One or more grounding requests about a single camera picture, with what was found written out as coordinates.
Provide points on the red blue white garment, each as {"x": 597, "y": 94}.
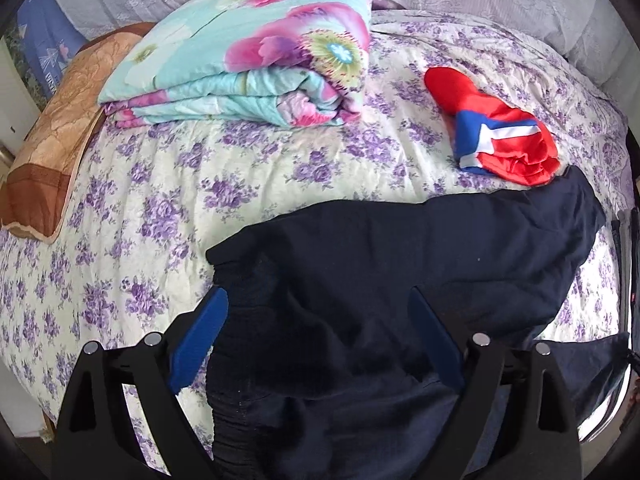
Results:
{"x": 510, "y": 145}

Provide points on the brown quilted pillow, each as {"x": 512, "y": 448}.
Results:
{"x": 60, "y": 135}

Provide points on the folded floral quilt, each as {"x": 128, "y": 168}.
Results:
{"x": 240, "y": 45}

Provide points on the bed with purple floral sheet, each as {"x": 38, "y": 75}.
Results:
{"x": 165, "y": 200}

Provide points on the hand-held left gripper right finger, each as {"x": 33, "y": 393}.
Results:
{"x": 437, "y": 340}

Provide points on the blue patterned pillow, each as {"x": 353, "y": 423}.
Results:
{"x": 47, "y": 45}

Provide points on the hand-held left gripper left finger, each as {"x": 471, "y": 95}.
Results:
{"x": 200, "y": 340}

